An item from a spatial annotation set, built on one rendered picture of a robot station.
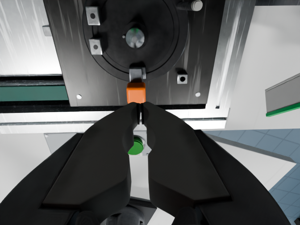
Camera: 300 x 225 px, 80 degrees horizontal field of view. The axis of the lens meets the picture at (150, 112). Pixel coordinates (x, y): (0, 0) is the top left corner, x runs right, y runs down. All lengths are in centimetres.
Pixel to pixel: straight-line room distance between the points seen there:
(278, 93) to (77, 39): 30
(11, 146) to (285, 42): 71
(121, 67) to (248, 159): 49
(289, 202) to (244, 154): 233
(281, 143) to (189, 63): 184
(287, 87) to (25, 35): 41
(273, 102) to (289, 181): 228
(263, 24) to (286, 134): 165
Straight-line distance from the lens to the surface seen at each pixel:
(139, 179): 61
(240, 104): 50
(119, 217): 67
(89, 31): 27
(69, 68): 31
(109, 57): 27
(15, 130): 43
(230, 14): 31
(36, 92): 38
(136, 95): 19
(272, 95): 33
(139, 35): 20
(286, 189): 267
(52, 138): 41
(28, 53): 39
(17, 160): 66
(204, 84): 32
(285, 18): 48
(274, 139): 201
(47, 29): 31
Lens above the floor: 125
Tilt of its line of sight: 60 degrees down
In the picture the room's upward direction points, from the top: 176 degrees clockwise
